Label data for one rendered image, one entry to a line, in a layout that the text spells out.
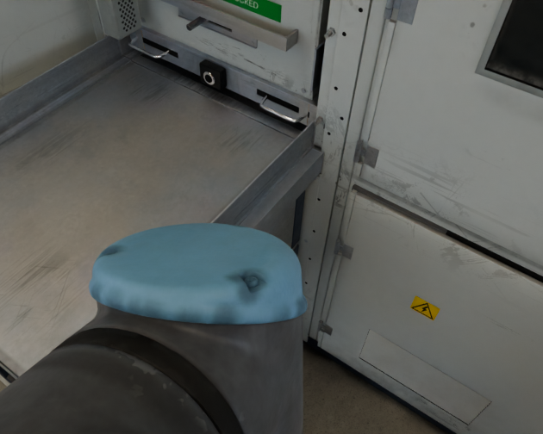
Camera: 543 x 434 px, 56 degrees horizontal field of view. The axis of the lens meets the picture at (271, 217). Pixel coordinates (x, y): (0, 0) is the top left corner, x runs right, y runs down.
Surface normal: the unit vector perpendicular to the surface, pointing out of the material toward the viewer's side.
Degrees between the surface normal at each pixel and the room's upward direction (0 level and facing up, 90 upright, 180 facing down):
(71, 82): 90
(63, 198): 0
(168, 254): 33
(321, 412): 0
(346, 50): 90
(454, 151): 90
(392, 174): 90
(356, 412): 0
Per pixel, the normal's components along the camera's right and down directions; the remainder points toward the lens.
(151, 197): 0.03, -0.64
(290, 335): 0.88, 0.15
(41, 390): -0.12, -0.94
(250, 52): -0.57, 0.62
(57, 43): 0.76, 0.51
